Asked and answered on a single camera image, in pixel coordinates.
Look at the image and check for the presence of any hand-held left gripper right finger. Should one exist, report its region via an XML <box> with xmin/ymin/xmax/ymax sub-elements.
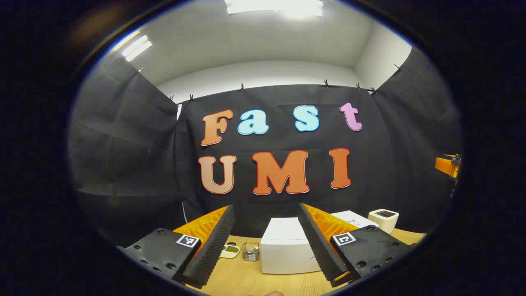
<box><xmin>298</xmin><ymin>202</ymin><xmax>418</xmax><ymax>288</ymax></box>

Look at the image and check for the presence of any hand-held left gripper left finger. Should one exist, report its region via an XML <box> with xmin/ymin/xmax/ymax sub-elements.
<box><xmin>116</xmin><ymin>205</ymin><xmax>236</xmax><ymax>289</ymax></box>

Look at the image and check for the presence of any white microwave oven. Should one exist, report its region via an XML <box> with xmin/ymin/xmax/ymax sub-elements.
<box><xmin>260</xmin><ymin>210</ymin><xmax>381</xmax><ymax>275</ymax></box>

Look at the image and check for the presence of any white divided dish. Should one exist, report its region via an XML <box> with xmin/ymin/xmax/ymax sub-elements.
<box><xmin>220</xmin><ymin>243</ymin><xmax>241</xmax><ymax>259</ymax></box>

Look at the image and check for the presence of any white toaster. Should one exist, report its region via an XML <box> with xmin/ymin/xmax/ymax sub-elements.
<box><xmin>368</xmin><ymin>209</ymin><xmax>399</xmax><ymax>234</ymax></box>

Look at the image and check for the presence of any black backdrop cloth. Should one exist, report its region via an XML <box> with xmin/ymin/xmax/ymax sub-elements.
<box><xmin>68</xmin><ymin>45</ymin><xmax>463</xmax><ymax>247</ymax></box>

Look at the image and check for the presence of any narrow ceiling light panel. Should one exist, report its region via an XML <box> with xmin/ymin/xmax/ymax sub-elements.
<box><xmin>120</xmin><ymin>34</ymin><xmax>153</xmax><ymax>62</ymax></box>

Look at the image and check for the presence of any wide ceiling light panel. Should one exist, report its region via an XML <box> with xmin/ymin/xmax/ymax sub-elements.
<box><xmin>224</xmin><ymin>0</ymin><xmax>324</xmax><ymax>18</ymax></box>

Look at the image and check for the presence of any wire mesh utensil holder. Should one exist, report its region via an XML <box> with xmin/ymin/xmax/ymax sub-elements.
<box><xmin>241</xmin><ymin>242</ymin><xmax>260</xmax><ymax>262</ymax></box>

